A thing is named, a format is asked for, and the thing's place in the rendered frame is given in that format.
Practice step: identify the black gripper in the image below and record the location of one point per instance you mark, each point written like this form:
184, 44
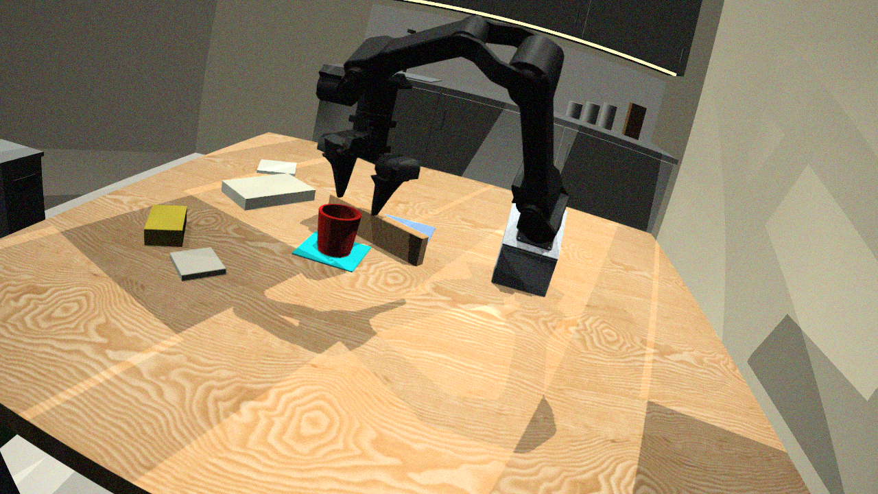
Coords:
391, 171

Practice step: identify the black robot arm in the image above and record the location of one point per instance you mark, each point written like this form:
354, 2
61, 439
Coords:
531, 78

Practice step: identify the yellow block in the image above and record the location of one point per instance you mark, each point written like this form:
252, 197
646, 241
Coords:
165, 226

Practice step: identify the dark red cup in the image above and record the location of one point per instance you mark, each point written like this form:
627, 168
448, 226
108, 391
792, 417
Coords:
337, 228

